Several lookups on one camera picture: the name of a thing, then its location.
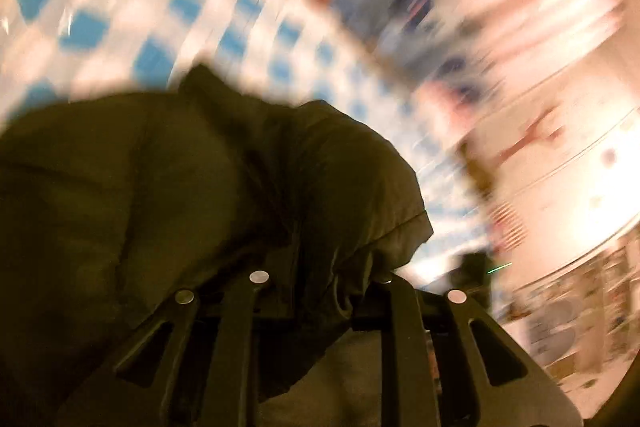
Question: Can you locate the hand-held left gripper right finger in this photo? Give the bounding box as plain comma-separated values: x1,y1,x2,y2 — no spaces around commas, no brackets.
350,274,583,427

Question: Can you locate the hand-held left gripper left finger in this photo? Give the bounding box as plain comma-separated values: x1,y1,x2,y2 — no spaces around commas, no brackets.
55,269,273,427

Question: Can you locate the red striped cloth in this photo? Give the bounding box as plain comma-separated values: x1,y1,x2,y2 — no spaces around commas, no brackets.
491,201,530,254

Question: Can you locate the blue white checkered bed sheet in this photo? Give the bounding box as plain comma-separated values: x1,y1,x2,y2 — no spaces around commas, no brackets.
0,0,496,298

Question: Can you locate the dark olive jacket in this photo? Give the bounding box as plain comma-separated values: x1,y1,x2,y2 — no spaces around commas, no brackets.
0,64,433,427

